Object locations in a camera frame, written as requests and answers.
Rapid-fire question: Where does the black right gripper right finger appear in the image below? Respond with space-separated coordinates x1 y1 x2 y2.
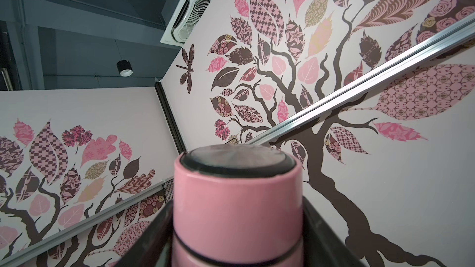
303 197 364 267

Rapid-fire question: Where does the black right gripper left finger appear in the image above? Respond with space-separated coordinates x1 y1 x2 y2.
115 201 174 267

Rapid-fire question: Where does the pink thermos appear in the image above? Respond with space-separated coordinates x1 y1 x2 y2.
171 144 304 267

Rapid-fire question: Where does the black ceiling spotlight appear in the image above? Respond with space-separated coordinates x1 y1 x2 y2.
116 60 133 77

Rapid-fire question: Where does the ceiling air conditioner vent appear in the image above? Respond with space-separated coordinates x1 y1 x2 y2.
160 0 212 47

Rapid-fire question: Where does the black wire basket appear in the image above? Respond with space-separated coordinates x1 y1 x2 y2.
163 179 174 203

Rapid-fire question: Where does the aluminium rail back wall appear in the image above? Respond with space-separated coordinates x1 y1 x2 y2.
1 177 173 267

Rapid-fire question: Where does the aluminium rail wall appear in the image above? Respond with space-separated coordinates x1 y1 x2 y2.
248 14 475 145
1 177 173 267

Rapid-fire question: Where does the aluminium rail left wall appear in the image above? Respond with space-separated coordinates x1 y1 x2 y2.
248 14 475 145

